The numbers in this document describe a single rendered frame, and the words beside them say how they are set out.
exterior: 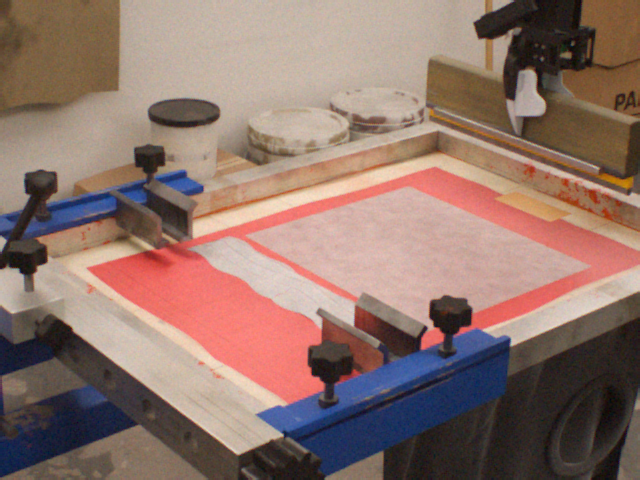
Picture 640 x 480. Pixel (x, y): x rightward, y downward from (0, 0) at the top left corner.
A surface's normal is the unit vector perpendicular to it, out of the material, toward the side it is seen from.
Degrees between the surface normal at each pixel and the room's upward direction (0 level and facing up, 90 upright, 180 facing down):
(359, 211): 0
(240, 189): 90
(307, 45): 90
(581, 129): 91
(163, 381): 0
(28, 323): 90
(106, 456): 0
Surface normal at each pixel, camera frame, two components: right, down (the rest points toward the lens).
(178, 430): -0.77, 0.24
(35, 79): 0.32, 0.36
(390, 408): 0.64, 0.33
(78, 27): 0.96, 0.15
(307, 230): 0.03, -0.91
